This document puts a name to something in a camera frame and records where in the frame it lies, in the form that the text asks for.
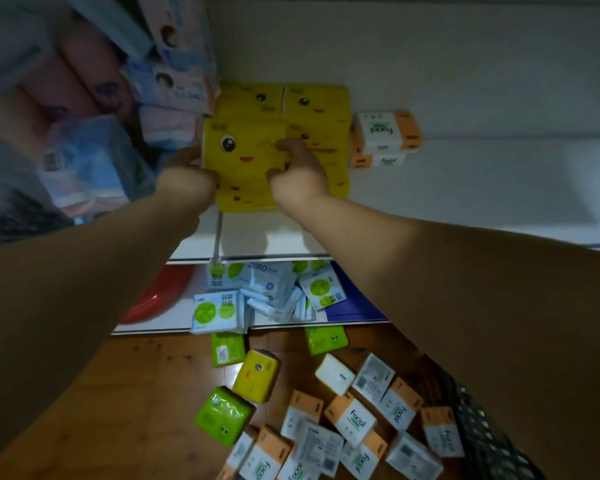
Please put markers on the person's left hand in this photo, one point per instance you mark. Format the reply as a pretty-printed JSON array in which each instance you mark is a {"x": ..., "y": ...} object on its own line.
[{"x": 189, "y": 183}]

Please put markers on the person's right hand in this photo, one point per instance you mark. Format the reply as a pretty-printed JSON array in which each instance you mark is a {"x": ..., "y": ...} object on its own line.
[{"x": 301, "y": 178}]

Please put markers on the person's right thumb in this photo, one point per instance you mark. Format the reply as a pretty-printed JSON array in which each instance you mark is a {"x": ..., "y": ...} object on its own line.
[{"x": 277, "y": 173}]

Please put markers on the person's left fingers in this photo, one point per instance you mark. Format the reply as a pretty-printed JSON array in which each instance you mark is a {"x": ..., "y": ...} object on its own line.
[{"x": 186, "y": 155}]

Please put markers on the yellow face tissue pack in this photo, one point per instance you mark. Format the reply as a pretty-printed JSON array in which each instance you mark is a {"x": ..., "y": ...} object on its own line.
[{"x": 242, "y": 149}]

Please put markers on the person's right forearm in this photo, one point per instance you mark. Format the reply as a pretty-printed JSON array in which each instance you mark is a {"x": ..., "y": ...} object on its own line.
[{"x": 470, "y": 314}]

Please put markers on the person's left forearm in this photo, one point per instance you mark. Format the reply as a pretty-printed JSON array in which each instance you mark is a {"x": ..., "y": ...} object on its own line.
[{"x": 80, "y": 289}]

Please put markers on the pale pink tissue pack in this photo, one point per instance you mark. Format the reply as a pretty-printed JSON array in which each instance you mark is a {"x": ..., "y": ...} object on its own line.
[{"x": 167, "y": 127}]

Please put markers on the blue white baby tissue pack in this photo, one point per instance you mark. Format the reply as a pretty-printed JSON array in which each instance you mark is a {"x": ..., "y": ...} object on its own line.
[{"x": 175, "y": 87}]

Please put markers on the stack of yellow tissue packs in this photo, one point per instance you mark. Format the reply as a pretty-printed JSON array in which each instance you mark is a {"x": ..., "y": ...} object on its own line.
[{"x": 317, "y": 107}]

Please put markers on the shelf price tag holder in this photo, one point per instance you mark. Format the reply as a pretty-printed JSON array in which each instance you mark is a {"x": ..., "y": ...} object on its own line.
[{"x": 218, "y": 239}]

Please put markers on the clear blue tissue bundle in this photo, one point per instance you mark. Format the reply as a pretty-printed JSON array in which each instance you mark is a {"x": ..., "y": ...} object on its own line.
[{"x": 92, "y": 164}]

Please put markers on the orange white tissue packet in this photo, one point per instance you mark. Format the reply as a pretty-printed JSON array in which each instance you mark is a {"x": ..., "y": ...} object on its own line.
[
  {"x": 385, "y": 129},
  {"x": 387, "y": 160}
]

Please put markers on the pink white baby tissue pack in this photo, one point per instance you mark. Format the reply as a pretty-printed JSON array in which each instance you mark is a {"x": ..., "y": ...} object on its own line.
[{"x": 180, "y": 29}]

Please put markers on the pink toilet paper pack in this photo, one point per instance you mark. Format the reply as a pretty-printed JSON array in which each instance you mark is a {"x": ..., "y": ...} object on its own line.
[{"x": 80, "y": 69}]

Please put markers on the red plastic basin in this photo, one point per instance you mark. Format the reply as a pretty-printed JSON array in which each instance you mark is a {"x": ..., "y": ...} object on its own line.
[{"x": 157, "y": 294}]

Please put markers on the pile of white wipes packets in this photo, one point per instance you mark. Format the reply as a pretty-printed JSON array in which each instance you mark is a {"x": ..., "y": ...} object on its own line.
[{"x": 220, "y": 312}]

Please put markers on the light blue pack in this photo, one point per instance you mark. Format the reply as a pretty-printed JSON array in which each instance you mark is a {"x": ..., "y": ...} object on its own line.
[{"x": 112, "y": 22}]

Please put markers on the blue flat package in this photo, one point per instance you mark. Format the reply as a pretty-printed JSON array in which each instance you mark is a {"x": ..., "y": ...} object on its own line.
[{"x": 355, "y": 304}]

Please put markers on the green tissue packet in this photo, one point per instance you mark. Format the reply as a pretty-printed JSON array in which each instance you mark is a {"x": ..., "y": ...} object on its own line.
[
  {"x": 228, "y": 348},
  {"x": 326, "y": 338},
  {"x": 224, "y": 415}
]

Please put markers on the dark grey wrapped pack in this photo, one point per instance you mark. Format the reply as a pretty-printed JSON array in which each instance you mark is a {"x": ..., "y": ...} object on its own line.
[{"x": 15, "y": 204}]

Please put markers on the small yellow tissue packet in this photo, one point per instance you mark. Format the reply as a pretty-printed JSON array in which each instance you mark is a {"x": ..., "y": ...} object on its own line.
[{"x": 256, "y": 375}]

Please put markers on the white shelf unit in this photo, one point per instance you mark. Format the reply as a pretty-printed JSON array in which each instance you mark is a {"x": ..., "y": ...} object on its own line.
[{"x": 480, "y": 189}]

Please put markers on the pile of orange white packets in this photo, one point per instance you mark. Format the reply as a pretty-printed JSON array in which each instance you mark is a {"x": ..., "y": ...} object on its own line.
[{"x": 352, "y": 419}]

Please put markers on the black plastic basket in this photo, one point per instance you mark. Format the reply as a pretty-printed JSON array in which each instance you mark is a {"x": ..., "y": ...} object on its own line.
[{"x": 485, "y": 434}]

